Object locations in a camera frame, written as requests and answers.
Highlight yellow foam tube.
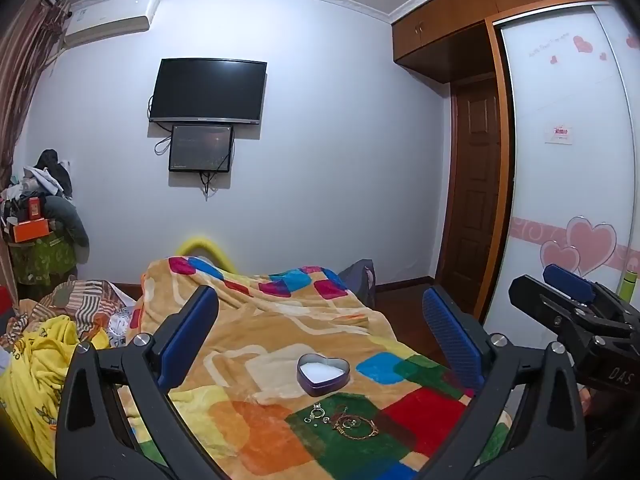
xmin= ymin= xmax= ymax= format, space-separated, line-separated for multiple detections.
xmin=177 ymin=234 xmax=239 ymax=274

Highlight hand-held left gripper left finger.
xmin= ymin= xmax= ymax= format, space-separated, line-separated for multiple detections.
xmin=55 ymin=285 xmax=221 ymax=480

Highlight yellow printed blanket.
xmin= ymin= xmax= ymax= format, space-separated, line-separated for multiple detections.
xmin=0 ymin=315 xmax=112 ymax=477

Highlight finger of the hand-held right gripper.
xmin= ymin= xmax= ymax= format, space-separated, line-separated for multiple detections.
xmin=509 ymin=275 xmax=637 ymax=344
xmin=543 ymin=263 xmax=640 ymax=319

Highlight pile of clothes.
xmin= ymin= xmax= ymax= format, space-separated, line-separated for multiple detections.
xmin=0 ymin=148 xmax=91 ymax=252

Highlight orange box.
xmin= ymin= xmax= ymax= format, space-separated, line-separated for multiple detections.
xmin=12 ymin=218 xmax=51 ymax=244

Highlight green patterned cloth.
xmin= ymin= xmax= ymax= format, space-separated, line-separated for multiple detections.
xmin=9 ymin=236 xmax=79 ymax=287

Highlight green bottle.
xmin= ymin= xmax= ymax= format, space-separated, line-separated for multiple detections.
xmin=616 ymin=268 xmax=640 ymax=307

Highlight wooden wardrobe upper cabinets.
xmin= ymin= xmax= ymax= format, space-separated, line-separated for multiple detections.
xmin=391 ymin=0 xmax=621 ymax=74

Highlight white heart-print sliding door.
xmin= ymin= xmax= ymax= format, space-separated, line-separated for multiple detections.
xmin=492 ymin=2 xmax=640 ymax=327

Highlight grey bag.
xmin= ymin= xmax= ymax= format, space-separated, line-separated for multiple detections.
xmin=337 ymin=259 xmax=377 ymax=311

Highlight black monitor cable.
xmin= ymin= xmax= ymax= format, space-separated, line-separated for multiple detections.
xmin=199 ymin=170 xmax=222 ymax=197

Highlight colourful checkered blanket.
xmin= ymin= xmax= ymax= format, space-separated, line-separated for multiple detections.
xmin=122 ymin=255 xmax=512 ymax=480

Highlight striped brown curtain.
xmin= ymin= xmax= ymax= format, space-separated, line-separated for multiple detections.
xmin=0 ymin=0 xmax=71 ymax=273

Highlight striped brown blanket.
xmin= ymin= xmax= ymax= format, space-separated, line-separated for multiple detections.
xmin=17 ymin=277 xmax=137 ymax=352

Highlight wall-mounted black television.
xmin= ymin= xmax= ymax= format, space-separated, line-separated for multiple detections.
xmin=148 ymin=58 xmax=268 ymax=126

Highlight small black wall monitor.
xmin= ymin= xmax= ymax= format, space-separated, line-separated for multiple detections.
xmin=168 ymin=124 xmax=235 ymax=173

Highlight brown wooden door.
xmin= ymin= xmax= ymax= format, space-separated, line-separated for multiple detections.
xmin=446 ymin=76 xmax=504 ymax=312

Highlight white air conditioner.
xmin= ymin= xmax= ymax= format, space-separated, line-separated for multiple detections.
xmin=64 ymin=0 xmax=161 ymax=51

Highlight gold bracelet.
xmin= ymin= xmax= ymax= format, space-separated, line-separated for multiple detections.
xmin=332 ymin=406 xmax=379 ymax=442

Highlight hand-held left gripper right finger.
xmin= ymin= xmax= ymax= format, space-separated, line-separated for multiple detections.
xmin=422 ymin=285 xmax=588 ymax=480

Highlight purple heart-shaped tin box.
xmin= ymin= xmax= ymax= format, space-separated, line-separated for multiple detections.
xmin=296 ymin=353 xmax=350 ymax=391

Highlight white red paper note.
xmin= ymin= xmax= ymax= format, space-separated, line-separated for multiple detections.
xmin=543 ymin=122 xmax=575 ymax=146

